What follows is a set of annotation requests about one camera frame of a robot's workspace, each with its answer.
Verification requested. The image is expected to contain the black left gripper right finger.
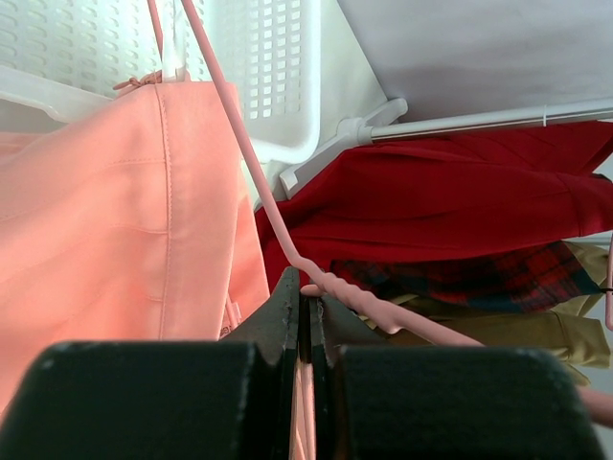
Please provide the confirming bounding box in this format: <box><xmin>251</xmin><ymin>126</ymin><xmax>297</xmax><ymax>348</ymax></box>
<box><xmin>308</xmin><ymin>299</ymin><xmax>605</xmax><ymax>459</ymax></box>

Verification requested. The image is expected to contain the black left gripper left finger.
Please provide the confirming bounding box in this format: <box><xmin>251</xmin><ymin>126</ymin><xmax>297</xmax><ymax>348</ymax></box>
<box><xmin>1</xmin><ymin>268</ymin><xmax>300</xmax><ymax>459</ymax></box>

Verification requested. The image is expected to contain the pink pleated skirt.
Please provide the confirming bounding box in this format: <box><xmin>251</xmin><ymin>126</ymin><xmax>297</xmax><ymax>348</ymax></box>
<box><xmin>1</xmin><ymin>81</ymin><xmax>269</xmax><ymax>405</ymax></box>

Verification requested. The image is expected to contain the pink hanger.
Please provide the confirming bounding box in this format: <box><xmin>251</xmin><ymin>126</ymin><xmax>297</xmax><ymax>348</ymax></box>
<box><xmin>146</xmin><ymin>0</ymin><xmax>613</xmax><ymax>460</ymax></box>

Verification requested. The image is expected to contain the red black plaid skirt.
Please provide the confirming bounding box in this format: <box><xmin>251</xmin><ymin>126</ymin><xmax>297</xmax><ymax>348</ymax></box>
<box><xmin>330</xmin><ymin>241</ymin><xmax>608</xmax><ymax>313</ymax></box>

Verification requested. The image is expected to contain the tan brown skirt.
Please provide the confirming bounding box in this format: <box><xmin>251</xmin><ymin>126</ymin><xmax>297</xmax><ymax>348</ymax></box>
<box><xmin>353</xmin><ymin>239</ymin><xmax>613</xmax><ymax>387</ymax></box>

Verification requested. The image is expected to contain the white metal clothes rack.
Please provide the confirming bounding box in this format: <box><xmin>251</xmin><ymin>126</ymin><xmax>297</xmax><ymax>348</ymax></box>
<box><xmin>280</xmin><ymin>98</ymin><xmax>612</xmax><ymax>198</ymax></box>

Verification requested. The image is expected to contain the white perforated plastic basket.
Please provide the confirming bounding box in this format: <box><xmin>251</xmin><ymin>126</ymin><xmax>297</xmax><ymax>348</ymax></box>
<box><xmin>1</xmin><ymin>0</ymin><xmax>321</xmax><ymax>164</ymax></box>

